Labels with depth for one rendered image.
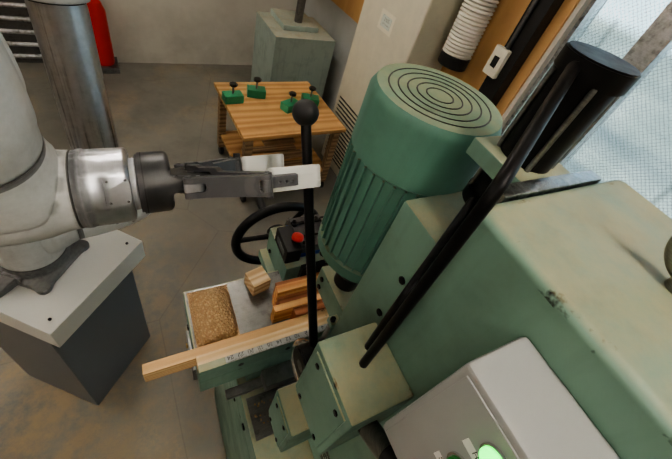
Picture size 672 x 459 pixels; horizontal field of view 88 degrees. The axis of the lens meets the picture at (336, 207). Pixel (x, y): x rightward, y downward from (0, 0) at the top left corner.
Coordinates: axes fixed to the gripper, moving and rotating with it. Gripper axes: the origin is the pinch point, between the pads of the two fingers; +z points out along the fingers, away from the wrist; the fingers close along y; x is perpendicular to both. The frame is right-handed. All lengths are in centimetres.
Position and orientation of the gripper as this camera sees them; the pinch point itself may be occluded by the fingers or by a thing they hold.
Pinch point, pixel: (292, 169)
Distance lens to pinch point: 52.3
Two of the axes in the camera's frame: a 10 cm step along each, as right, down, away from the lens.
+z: 8.8, -1.4, 4.6
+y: 4.8, 2.3, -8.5
